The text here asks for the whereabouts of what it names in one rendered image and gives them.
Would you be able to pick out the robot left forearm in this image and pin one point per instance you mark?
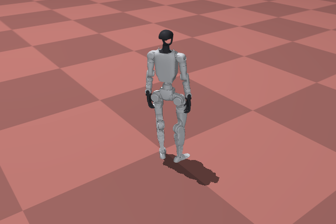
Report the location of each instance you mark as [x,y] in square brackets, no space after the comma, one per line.
[148,83]

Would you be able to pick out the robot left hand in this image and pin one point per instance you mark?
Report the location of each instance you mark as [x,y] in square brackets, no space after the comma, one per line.
[148,94]

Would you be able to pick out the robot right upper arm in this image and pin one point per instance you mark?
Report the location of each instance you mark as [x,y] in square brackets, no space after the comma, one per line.
[181,58]

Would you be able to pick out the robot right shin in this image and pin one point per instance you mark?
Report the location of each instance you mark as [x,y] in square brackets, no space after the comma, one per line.
[179,140]

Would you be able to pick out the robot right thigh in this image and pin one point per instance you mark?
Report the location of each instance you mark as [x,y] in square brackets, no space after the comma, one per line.
[179,101]

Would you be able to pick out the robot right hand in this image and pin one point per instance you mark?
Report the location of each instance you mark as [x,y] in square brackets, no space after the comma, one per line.
[188,104]

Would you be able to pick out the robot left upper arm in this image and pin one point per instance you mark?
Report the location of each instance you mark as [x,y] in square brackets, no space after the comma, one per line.
[150,65]

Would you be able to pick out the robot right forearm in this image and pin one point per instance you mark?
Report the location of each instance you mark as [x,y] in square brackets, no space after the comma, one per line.
[186,85]

